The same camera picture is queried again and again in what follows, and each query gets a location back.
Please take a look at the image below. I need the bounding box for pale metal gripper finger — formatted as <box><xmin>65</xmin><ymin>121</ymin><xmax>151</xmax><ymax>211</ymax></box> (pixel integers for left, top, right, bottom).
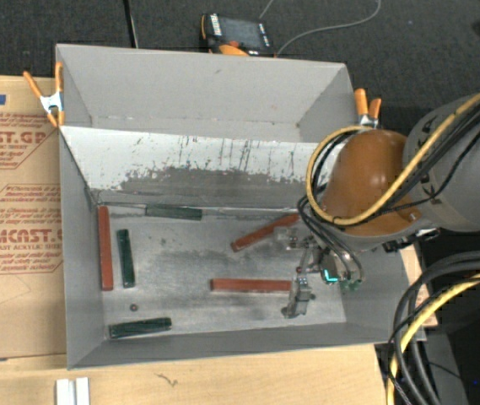
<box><xmin>272</xmin><ymin>224</ymin><xmax>305</xmax><ymax>251</ymax></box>
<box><xmin>280</xmin><ymin>275</ymin><xmax>316</xmax><ymax>321</ymax></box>

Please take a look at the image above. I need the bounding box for red-brown flat block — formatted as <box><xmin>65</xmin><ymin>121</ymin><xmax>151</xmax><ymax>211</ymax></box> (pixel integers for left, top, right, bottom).
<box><xmin>209</xmin><ymin>278</ymin><xmax>294</xmax><ymax>294</ymax></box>
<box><xmin>97</xmin><ymin>205</ymin><xmax>115</xmax><ymax>292</ymax></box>
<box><xmin>229</xmin><ymin>213</ymin><xmax>301</xmax><ymax>253</ymax></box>

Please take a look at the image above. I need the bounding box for dark green flat block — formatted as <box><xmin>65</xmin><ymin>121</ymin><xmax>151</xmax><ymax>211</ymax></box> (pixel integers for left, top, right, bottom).
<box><xmin>144</xmin><ymin>203</ymin><xmax>204</xmax><ymax>222</ymax></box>
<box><xmin>116</xmin><ymin>229</ymin><xmax>137</xmax><ymax>289</ymax></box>
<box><xmin>108</xmin><ymin>316</ymin><xmax>173</xmax><ymax>340</ymax></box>

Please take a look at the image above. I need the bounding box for grey metal bin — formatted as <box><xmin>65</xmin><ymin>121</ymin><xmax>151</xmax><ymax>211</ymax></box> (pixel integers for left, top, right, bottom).
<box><xmin>55</xmin><ymin>43</ymin><xmax>427</xmax><ymax>371</ymax></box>

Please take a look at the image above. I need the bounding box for brown cardboard board, red print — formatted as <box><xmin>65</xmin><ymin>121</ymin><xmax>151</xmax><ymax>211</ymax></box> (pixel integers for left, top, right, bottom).
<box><xmin>0</xmin><ymin>73</ymin><xmax>68</xmax><ymax>363</ymax></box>

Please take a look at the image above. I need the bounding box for black cylinder on white bracket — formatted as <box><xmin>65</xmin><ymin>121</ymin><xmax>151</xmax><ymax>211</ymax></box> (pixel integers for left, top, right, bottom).
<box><xmin>381</xmin><ymin>227</ymin><xmax>441</xmax><ymax>253</ymax></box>

